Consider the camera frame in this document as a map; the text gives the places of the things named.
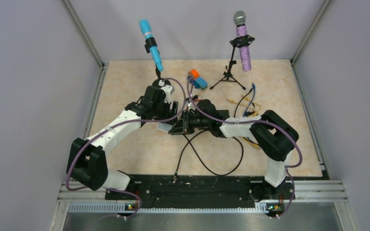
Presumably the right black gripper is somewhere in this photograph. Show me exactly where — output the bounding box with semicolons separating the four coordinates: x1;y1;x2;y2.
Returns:
170;110;211;135

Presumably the white small hub box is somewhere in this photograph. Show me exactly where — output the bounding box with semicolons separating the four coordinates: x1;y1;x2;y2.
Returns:
157;123;172;133

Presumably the long black cable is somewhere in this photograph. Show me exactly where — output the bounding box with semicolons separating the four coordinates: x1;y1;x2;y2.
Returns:
173;130;245;184

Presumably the black ethernet cable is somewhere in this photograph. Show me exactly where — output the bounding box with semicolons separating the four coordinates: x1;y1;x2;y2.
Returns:
234;89;254;119

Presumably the blue ethernet cable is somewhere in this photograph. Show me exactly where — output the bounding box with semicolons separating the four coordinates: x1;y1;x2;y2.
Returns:
242;83;256;117

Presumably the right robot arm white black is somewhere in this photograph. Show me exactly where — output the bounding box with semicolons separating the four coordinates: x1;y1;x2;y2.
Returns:
168;100;299;198

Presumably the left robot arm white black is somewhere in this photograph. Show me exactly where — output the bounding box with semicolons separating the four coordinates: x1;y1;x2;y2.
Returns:
66;78;178;199

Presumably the colourful toy block truck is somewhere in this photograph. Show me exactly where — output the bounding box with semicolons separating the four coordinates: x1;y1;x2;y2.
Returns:
187;69;208;90

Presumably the cyan microphone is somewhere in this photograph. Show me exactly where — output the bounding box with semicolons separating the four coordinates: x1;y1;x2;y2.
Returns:
139;19;163;72

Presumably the black tripod mic stand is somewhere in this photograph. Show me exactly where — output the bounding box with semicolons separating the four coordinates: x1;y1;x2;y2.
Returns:
210;35;255;90

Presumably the purple glitter microphone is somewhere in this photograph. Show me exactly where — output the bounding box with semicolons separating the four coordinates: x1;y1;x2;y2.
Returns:
233;11;251;72

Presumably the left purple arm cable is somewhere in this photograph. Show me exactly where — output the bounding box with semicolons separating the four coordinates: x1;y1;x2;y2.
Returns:
66;77;187;220

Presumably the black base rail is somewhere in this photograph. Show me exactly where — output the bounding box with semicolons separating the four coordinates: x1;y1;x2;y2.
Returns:
105;175;295;209

